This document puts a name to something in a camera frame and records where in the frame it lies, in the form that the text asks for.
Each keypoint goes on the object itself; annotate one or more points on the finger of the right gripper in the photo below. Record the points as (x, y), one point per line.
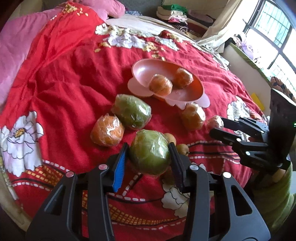
(244, 149)
(251, 127)

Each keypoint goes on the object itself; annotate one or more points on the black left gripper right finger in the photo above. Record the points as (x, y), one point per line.
(219, 208)

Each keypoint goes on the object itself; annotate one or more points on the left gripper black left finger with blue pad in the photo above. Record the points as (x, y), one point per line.
(77, 207)

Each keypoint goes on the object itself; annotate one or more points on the orange small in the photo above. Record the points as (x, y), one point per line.
(215, 122)

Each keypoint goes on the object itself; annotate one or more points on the orange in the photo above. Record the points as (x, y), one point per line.
(108, 131)
(160, 85)
(193, 117)
(182, 78)

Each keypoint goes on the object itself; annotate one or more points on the small brown longan fruit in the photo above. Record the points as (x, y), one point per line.
(183, 149)
(170, 138)

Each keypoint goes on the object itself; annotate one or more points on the green fruit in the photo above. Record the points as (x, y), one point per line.
(133, 112)
(149, 152)

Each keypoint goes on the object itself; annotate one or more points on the yellow paper card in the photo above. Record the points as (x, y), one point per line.
(257, 101)

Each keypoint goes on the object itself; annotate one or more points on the wrapped orange in bowl back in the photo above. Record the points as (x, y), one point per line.
(182, 78)

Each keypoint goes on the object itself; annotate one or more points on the wrapped orange in bowl front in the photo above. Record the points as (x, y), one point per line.
(160, 85)

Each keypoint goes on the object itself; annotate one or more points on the cream curtain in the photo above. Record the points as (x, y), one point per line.
(229, 22)

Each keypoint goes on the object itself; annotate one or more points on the window with grille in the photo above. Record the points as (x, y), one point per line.
(272, 38)

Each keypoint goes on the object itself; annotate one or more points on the pink flower-shaped fruit bowl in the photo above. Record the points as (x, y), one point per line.
(145, 69)

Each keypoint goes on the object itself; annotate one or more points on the stack of folded clothes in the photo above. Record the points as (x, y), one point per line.
(185, 20)

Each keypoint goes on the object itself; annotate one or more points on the red floral bed quilt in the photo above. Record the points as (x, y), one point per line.
(76, 67)

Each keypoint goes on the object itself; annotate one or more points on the beige bed sheet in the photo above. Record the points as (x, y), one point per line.
(149, 24)

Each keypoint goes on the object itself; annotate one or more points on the pink blanket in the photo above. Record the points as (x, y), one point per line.
(18, 34)

